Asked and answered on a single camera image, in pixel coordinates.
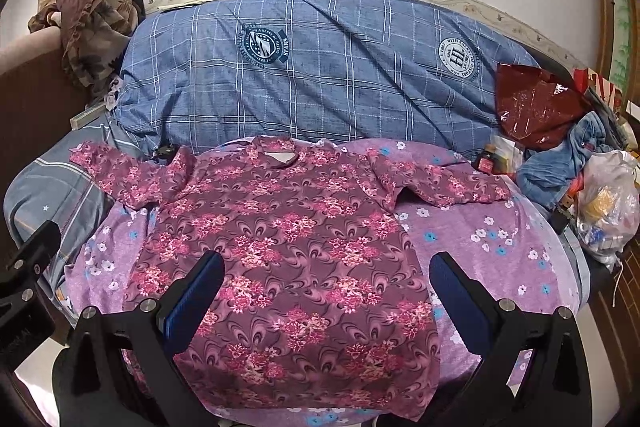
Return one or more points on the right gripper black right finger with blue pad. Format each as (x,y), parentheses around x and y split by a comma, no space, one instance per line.
(533,369)

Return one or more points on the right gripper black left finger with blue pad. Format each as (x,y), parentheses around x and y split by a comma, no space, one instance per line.
(119,368)

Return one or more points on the pink floral shirt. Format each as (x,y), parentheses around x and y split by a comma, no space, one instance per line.
(323,300)

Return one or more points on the purple floral bed sheet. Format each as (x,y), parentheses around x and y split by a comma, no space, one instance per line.
(506,245)

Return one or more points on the grey striped pillow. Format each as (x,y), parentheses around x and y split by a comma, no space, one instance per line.
(52,188)

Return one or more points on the clear plastic bag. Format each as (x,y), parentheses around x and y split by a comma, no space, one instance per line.
(607,215)

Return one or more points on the blue denim garment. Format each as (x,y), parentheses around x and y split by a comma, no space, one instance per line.
(546,176)

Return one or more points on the cream flat box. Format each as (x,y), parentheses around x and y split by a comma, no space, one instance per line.
(87,116)

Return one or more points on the red plastic bag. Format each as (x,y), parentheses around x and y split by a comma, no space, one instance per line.
(536,108)

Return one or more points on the blue plaid quilt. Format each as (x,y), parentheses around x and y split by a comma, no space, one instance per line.
(340,70)

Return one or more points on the brown camouflage ruffled garment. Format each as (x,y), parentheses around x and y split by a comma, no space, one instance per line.
(94,35)

